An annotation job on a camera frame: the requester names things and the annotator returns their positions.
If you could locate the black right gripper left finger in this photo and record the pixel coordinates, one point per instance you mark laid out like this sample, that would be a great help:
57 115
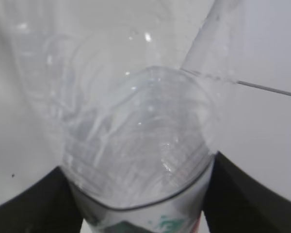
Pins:
46 207

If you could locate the clear water bottle red label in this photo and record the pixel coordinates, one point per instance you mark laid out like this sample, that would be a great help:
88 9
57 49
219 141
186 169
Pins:
131 94

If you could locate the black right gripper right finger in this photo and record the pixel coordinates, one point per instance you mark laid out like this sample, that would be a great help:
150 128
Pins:
237 203

